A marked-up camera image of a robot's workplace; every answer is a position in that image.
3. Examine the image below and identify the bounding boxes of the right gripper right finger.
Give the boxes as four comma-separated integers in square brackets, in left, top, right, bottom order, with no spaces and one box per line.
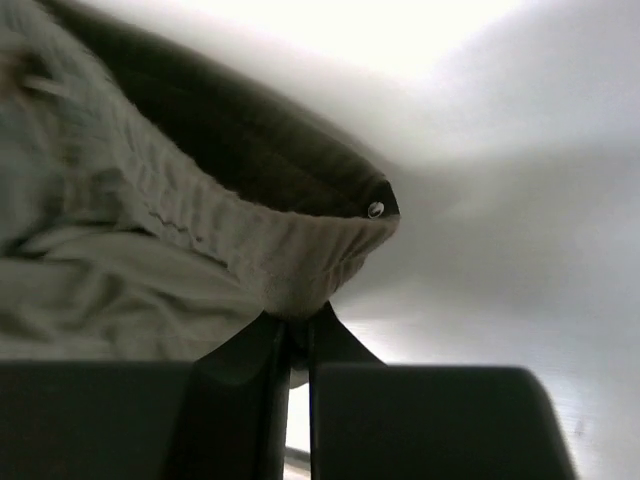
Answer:
[307,305,576,480]

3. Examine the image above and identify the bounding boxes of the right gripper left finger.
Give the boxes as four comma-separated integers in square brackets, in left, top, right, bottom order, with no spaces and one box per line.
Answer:
[161,314,290,479]

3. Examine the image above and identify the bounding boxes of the olive green shorts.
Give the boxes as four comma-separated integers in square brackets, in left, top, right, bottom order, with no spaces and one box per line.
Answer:
[1,1,400,361]

